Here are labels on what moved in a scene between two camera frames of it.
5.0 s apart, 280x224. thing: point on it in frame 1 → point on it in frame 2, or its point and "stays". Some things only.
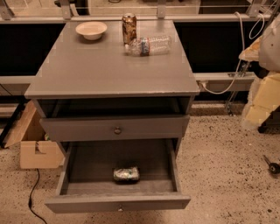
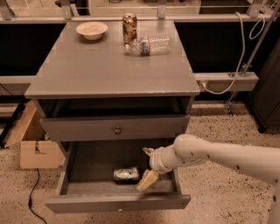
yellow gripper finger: [251, 53] → [163, 161]
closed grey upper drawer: [173, 128] stays
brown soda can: [129, 27] stays
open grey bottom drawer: [87, 183] stays
